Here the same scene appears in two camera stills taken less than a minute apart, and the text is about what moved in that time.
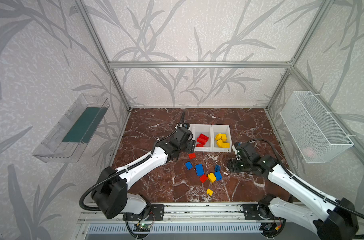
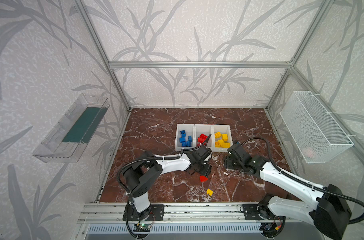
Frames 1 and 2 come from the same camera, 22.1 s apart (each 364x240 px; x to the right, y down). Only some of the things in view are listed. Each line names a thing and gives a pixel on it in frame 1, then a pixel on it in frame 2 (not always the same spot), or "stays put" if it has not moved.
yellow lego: (218, 136) stays put
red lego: (201, 136) stays put
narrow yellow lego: (225, 145) stays put
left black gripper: (189, 146) -> (202, 169)
